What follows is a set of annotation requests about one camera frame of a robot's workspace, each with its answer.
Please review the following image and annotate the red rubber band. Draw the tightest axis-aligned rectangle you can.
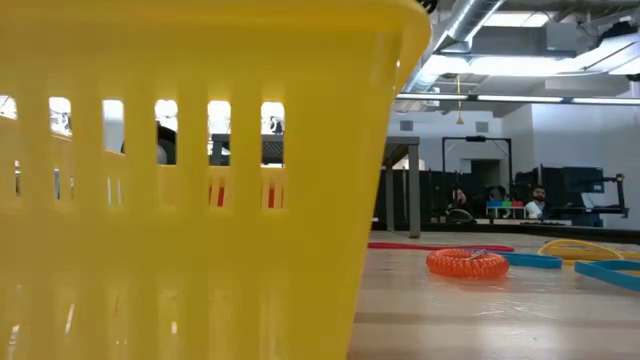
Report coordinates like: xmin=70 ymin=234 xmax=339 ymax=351
xmin=368 ymin=241 xmax=516 ymax=253

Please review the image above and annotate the yellow rubber band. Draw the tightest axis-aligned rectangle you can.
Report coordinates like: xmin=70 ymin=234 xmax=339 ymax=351
xmin=537 ymin=238 xmax=640 ymax=276

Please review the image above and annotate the yellow plastic basket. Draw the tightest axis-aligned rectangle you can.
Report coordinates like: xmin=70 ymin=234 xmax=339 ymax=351
xmin=0 ymin=0 xmax=432 ymax=360

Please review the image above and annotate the long ceiling light strip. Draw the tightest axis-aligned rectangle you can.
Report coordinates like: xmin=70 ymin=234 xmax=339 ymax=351
xmin=396 ymin=92 xmax=470 ymax=102
xmin=571 ymin=96 xmax=640 ymax=106
xmin=476 ymin=94 xmax=565 ymax=104

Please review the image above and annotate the person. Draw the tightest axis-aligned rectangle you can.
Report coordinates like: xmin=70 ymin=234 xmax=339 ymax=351
xmin=448 ymin=186 xmax=475 ymax=214
xmin=523 ymin=185 xmax=552 ymax=220

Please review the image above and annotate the yellow hanging pendant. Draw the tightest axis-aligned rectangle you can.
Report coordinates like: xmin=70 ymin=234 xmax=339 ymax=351
xmin=454 ymin=74 xmax=464 ymax=126

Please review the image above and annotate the red orange coil wristband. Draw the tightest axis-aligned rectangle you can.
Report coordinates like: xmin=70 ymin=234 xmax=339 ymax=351
xmin=426 ymin=248 xmax=511 ymax=280

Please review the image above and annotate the rack with coloured bins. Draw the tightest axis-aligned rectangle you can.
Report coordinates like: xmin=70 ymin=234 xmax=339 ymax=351
xmin=485 ymin=199 xmax=527 ymax=220

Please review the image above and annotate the blue rubber band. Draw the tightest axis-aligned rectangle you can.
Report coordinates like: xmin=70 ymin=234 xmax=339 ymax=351
xmin=492 ymin=251 xmax=564 ymax=270
xmin=573 ymin=258 xmax=640 ymax=294

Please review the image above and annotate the black background machine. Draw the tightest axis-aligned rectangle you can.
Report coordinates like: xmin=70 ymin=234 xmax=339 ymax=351
xmin=514 ymin=164 xmax=630 ymax=227

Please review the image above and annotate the black background station frame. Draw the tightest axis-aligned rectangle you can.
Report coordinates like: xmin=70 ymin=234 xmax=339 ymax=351
xmin=441 ymin=135 xmax=514 ymax=224

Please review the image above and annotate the silver ceiling duct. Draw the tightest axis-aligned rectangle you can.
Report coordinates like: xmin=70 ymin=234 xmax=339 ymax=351
xmin=399 ymin=0 xmax=506 ymax=96

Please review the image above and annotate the black aluminium table frame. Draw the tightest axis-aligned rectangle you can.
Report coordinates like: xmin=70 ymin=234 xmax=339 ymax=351
xmin=370 ymin=219 xmax=640 ymax=246

